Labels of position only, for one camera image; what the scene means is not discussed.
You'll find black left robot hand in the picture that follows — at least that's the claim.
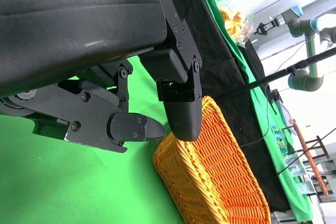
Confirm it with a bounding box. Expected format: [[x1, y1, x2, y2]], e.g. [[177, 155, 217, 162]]
[[0, 0, 203, 153]]

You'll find thin black cable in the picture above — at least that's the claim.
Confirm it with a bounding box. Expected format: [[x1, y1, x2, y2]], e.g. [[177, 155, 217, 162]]
[[239, 83, 272, 148]]

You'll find thick black cable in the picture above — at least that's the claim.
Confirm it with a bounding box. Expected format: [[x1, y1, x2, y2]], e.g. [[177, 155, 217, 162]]
[[272, 126, 336, 180]]

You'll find clear bag of toy food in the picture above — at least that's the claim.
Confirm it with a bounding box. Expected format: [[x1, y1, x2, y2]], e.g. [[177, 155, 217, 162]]
[[215, 0, 256, 49]]

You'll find green tablecloth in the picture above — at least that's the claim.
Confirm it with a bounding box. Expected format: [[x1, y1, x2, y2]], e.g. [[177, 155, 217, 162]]
[[0, 56, 190, 224]]

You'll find narrow green fabric sheet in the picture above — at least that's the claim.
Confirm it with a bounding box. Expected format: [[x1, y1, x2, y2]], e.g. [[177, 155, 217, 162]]
[[195, 0, 314, 222]]

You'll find small black clamp device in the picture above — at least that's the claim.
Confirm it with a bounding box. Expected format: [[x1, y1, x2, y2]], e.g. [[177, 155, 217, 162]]
[[265, 84, 284, 116]]

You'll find colourful printed card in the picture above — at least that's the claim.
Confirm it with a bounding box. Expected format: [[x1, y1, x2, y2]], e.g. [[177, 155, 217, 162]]
[[271, 124, 290, 154]]

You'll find black cloth drape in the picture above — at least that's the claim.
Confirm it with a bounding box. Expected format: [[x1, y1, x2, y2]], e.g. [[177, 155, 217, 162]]
[[154, 0, 292, 213]]

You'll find orange wicker basket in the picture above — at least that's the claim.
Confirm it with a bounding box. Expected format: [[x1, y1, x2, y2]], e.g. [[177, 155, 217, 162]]
[[152, 95, 271, 224]]

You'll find black boom pole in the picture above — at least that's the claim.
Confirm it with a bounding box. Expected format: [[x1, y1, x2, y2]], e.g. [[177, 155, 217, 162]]
[[207, 47, 336, 102]]

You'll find wooden easel stand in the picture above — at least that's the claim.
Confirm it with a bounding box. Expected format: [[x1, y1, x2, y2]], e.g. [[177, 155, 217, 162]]
[[290, 118, 331, 198]]

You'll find clear plastic box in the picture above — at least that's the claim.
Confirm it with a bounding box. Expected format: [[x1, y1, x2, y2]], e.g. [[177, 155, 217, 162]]
[[285, 153, 316, 196]]

